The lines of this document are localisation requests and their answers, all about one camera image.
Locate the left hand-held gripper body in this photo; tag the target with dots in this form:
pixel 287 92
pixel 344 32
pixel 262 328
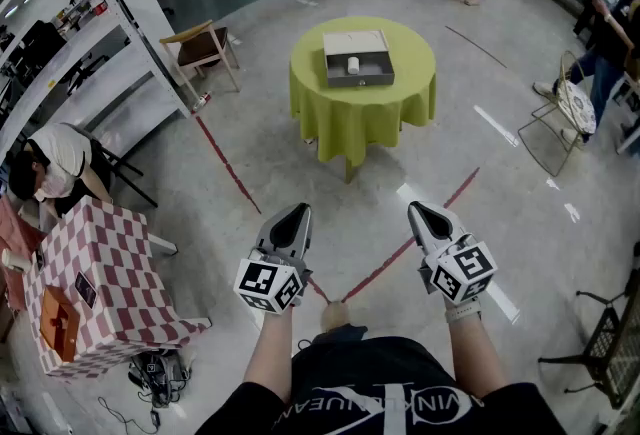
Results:
pixel 260 280

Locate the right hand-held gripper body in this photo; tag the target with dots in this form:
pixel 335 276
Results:
pixel 462 273

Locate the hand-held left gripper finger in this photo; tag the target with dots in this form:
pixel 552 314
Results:
pixel 267 233
pixel 306 235

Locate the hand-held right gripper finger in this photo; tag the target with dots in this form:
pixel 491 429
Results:
pixel 452 228
pixel 416 228

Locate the white cylinder roll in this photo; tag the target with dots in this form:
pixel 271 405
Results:
pixel 353 65

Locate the person's right forearm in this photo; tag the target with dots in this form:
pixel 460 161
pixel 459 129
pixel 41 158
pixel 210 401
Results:
pixel 475 358

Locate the person's left forearm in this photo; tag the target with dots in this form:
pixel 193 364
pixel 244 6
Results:
pixel 267 353

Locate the orange box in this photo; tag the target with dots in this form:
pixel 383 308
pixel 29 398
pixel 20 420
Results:
pixel 57 328

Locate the white wristband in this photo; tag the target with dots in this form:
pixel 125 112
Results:
pixel 462 312

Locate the wooden round table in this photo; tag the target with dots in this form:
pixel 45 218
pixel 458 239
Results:
pixel 351 170

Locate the person's beige shoe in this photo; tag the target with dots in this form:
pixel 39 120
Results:
pixel 335 315

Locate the person's dark trousers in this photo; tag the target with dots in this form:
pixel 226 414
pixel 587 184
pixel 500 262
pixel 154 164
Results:
pixel 345 334

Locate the person's black T-shirt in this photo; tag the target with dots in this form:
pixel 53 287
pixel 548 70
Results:
pixel 375 373

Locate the red checkered tablecloth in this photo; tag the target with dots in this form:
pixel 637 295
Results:
pixel 125 273

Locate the grey backpack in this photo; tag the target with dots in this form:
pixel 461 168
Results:
pixel 160 375

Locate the red and white can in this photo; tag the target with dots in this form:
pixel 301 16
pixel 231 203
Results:
pixel 202 102

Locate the black metal bench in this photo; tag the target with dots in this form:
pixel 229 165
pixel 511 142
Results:
pixel 607 338

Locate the black card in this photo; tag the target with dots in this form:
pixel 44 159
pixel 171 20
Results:
pixel 86 290

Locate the patterned seat cushion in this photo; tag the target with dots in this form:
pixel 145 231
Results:
pixel 580 105

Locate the black folding chair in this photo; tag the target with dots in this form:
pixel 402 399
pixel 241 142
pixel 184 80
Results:
pixel 102 158

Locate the wooden chair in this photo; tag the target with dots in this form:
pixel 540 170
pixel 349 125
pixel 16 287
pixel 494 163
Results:
pixel 200 50

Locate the white side table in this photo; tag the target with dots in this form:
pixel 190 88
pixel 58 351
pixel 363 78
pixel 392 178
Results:
pixel 629 139

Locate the pale paper cup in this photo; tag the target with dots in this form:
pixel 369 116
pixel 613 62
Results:
pixel 14 260

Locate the plain red tablecloth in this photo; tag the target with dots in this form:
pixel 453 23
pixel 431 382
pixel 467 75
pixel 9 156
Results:
pixel 15 228

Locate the white metal shelf rack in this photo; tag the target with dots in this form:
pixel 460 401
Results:
pixel 115 18

